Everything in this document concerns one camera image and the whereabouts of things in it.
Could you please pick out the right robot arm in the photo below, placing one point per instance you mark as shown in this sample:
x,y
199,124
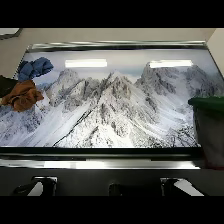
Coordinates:
x,y
181,187

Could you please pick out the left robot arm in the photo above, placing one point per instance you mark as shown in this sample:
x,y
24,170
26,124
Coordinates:
x,y
41,186

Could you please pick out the blue garment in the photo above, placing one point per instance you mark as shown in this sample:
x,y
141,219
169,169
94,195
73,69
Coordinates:
x,y
35,68

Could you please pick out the brown garment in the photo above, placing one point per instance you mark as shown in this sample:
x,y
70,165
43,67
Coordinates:
x,y
23,96

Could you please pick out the grey container with green rim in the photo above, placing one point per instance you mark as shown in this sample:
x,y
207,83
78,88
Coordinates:
x,y
210,133

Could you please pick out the black garment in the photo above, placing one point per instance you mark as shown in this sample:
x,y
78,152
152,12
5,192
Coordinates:
x,y
6,86

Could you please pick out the silver frame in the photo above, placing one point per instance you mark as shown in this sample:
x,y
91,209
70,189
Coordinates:
x,y
100,164

